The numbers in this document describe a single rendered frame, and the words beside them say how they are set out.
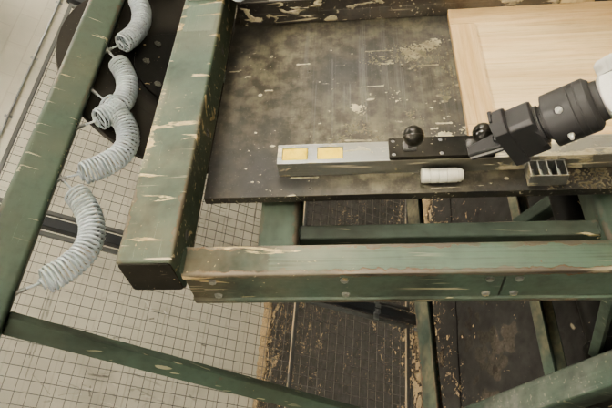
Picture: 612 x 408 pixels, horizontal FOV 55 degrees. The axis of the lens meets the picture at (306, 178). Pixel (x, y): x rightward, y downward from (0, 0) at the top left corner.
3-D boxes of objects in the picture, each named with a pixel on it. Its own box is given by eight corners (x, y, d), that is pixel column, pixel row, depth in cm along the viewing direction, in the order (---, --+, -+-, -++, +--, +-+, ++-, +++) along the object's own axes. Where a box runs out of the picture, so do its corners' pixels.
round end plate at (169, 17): (289, 195, 184) (20, 108, 158) (281, 204, 188) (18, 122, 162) (300, 31, 233) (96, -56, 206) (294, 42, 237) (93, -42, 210)
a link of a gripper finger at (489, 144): (468, 147, 103) (502, 132, 100) (470, 160, 101) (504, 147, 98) (464, 141, 102) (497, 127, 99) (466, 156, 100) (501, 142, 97)
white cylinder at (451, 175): (421, 186, 114) (463, 185, 113) (422, 177, 112) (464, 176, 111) (420, 174, 116) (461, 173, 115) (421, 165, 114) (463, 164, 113)
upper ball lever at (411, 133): (419, 157, 115) (425, 144, 101) (399, 158, 115) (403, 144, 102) (418, 137, 115) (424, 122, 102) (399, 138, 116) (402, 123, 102)
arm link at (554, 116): (492, 142, 92) (568, 111, 86) (483, 98, 98) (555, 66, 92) (524, 182, 100) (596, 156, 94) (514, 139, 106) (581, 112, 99)
